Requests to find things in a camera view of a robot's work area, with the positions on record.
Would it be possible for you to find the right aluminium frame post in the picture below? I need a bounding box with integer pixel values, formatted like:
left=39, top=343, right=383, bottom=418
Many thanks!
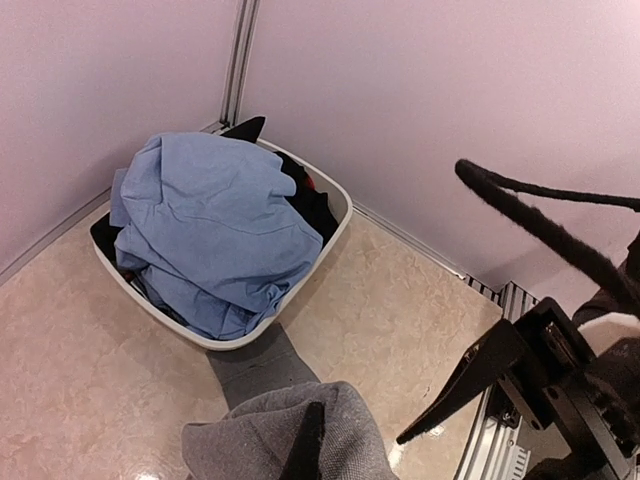
left=219, top=0, right=260, bottom=127

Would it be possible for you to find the black garment in bin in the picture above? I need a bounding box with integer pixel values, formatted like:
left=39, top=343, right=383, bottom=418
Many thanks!
left=89, top=115, right=341, bottom=311

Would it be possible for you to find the white plastic bin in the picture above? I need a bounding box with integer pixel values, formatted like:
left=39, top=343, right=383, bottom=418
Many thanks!
left=90, top=138, right=354, bottom=351

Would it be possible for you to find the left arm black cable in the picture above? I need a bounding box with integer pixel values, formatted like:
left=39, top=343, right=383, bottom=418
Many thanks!
left=453, top=158, right=640, bottom=316

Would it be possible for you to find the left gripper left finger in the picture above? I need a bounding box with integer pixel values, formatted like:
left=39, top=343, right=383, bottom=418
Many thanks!
left=280, top=402, right=325, bottom=480

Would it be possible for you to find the front aluminium rail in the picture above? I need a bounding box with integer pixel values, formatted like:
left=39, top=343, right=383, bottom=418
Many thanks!
left=454, top=276, right=538, bottom=480

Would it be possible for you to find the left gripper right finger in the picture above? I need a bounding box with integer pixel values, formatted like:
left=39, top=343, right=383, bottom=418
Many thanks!
left=396, top=319, right=520, bottom=445

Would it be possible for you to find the grey long sleeve shirt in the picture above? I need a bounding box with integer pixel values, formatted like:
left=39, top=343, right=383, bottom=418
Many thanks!
left=181, top=324, right=395, bottom=479

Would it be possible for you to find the light blue shirt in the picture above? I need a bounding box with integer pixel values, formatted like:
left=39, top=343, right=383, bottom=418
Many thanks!
left=109, top=130, right=324, bottom=341

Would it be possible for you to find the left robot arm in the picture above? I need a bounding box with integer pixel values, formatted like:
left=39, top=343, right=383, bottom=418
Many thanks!
left=397, top=289, right=639, bottom=479

